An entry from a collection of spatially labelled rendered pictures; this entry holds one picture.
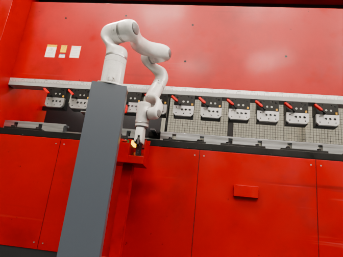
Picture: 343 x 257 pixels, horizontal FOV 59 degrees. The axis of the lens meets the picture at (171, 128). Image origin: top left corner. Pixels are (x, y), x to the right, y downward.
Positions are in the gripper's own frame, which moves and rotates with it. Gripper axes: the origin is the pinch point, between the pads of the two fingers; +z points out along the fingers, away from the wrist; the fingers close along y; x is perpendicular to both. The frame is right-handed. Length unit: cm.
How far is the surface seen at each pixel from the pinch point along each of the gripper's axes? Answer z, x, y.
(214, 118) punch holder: -33, 46, -31
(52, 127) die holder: -17, -75, -34
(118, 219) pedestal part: 39.6, -5.6, 4.6
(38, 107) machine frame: -44, -118, -83
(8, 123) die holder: -18, -111, -35
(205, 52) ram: -86, 35, -35
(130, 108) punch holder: -36, -17, -32
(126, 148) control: -0.8, -5.9, 6.2
